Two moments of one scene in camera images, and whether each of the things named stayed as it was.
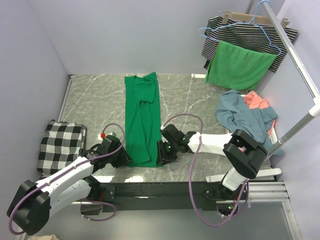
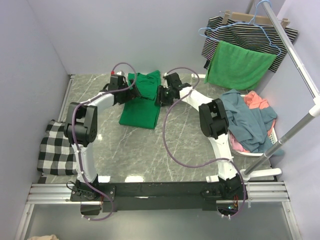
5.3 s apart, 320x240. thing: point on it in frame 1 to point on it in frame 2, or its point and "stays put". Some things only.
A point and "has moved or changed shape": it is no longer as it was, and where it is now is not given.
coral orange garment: (253, 101) stays put
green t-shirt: (142, 119) has moved or changed shape
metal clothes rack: (314, 112) stays put
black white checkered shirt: (62, 143) stays put
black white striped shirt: (263, 37) stays put
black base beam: (171, 196) stays put
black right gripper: (162, 157) to (160, 96)
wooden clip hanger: (249, 18) stays put
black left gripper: (124, 159) to (132, 94)
